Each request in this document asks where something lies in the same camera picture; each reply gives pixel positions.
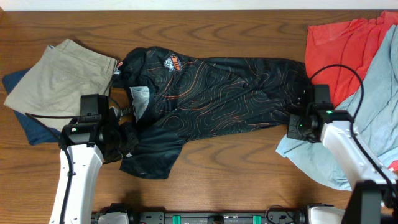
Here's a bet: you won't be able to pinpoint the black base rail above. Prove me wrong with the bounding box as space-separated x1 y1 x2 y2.
91 204 345 224

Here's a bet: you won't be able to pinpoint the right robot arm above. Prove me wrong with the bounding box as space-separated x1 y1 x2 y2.
287 85 397 223

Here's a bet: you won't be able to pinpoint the black orange-patterned jersey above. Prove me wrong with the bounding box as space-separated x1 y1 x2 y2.
113 47 310 179

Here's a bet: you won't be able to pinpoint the folded navy blue garment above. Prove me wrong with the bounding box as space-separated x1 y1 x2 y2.
2 69 57 146

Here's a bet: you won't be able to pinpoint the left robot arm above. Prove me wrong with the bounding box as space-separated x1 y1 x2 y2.
50 94 139 223

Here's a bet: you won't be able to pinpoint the light blue t-shirt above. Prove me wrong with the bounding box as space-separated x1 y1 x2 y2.
276 25 397 190

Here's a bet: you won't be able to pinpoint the red t-shirt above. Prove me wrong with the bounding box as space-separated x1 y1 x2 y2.
305 11 397 106

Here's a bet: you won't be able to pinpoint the folded khaki trousers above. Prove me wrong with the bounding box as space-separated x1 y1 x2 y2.
4 39 118 131

